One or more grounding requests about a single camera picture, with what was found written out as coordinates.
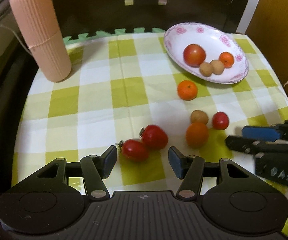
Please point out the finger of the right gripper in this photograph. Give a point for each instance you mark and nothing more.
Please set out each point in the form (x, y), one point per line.
(271, 133)
(253, 146)

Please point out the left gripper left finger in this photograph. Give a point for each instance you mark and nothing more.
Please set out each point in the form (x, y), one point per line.
(95, 169)

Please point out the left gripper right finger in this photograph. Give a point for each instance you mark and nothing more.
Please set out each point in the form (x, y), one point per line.
(189, 169)

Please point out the orange tangerine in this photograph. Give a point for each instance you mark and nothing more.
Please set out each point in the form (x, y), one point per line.
(227, 59)
(187, 90)
(197, 134)

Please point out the red cherry tomato with stem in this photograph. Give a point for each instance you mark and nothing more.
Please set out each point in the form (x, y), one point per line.
(133, 149)

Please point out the small red cherry tomato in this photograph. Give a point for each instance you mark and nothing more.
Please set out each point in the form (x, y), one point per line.
(220, 121)

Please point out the brown longan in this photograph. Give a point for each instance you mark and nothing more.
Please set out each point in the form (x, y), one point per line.
(199, 116)
(218, 67)
(206, 69)

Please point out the brown longan front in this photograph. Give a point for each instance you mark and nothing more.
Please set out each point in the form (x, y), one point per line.
(206, 69)

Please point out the orange tangerine front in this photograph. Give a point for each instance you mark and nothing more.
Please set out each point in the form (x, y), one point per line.
(227, 59)

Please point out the large red tomato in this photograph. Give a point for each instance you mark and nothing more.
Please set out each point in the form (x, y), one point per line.
(194, 55)

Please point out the green checked tablecloth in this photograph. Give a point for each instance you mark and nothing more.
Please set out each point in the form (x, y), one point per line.
(117, 86)

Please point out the white floral plate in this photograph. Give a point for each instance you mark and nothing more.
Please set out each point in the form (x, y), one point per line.
(214, 42)

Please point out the green foam mat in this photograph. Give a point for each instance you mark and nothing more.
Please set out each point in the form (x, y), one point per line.
(101, 34)

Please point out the dark wooden cabinet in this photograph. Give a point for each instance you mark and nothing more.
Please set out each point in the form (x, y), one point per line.
(89, 16)

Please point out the pink ribbed cylinder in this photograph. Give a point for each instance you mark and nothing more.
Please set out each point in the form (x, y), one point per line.
(40, 29)

